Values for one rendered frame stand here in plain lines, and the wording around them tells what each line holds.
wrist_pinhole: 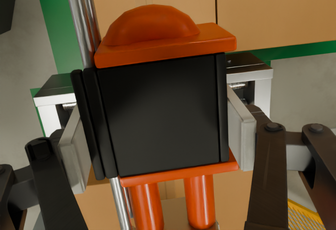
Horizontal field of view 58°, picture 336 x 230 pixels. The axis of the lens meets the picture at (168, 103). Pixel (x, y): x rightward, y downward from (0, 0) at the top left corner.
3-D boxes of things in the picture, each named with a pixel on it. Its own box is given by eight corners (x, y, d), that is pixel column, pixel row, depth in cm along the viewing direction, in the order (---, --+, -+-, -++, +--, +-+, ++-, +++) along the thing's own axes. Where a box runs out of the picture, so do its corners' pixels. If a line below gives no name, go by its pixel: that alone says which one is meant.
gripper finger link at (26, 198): (60, 208, 13) (-9, 218, 13) (79, 148, 18) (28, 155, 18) (52, 181, 13) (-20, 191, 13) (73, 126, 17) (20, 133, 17)
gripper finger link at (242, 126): (242, 121, 14) (257, 120, 15) (210, 75, 21) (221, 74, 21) (241, 173, 16) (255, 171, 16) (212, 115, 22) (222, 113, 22)
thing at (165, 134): (219, 132, 23) (240, 171, 19) (124, 146, 23) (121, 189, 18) (214, 21, 20) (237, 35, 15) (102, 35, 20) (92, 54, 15)
